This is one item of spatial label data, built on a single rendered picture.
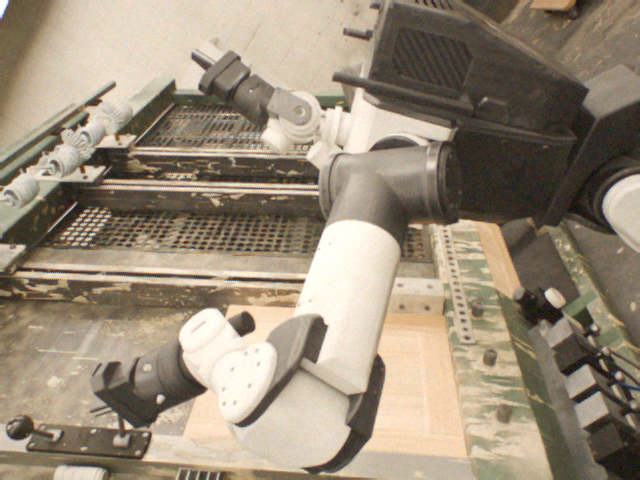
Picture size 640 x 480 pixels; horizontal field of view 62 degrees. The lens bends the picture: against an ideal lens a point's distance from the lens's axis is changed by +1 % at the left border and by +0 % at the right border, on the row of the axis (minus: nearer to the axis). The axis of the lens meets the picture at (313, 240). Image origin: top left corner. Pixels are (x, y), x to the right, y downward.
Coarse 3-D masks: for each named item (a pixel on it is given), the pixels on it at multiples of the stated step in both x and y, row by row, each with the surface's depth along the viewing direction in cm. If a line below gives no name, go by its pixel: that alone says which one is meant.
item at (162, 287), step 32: (0, 256) 125; (0, 288) 127; (32, 288) 126; (64, 288) 125; (96, 288) 124; (128, 288) 123; (160, 288) 122; (192, 288) 121; (224, 288) 120; (256, 288) 119; (288, 288) 119; (416, 288) 118
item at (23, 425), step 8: (16, 416) 80; (24, 416) 80; (8, 424) 79; (16, 424) 79; (24, 424) 79; (32, 424) 80; (8, 432) 79; (16, 432) 79; (24, 432) 79; (32, 432) 83; (40, 432) 85; (48, 432) 87; (56, 432) 89; (64, 432) 90; (16, 440) 79; (48, 440) 89; (56, 440) 88
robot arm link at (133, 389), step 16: (96, 368) 79; (112, 368) 79; (128, 368) 77; (144, 368) 74; (96, 384) 77; (112, 384) 77; (128, 384) 76; (144, 384) 74; (160, 384) 73; (112, 400) 78; (128, 400) 78; (144, 400) 77; (160, 400) 73; (176, 400) 74; (128, 416) 80; (144, 416) 80
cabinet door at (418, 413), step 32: (256, 320) 118; (416, 320) 117; (384, 352) 109; (416, 352) 109; (448, 352) 108; (384, 384) 102; (416, 384) 102; (448, 384) 101; (192, 416) 96; (384, 416) 96; (416, 416) 96; (448, 416) 95; (384, 448) 90; (416, 448) 90; (448, 448) 90
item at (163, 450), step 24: (0, 432) 92; (0, 456) 90; (24, 456) 89; (48, 456) 89; (72, 456) 88; (144, 456) 87; (168, 456) 87; (192, 456) 87; (216, 456) 87; (240, 456) 87; (360, 456) 86; (384, 456) 86; (408, 456) 86; (432, 456) 86
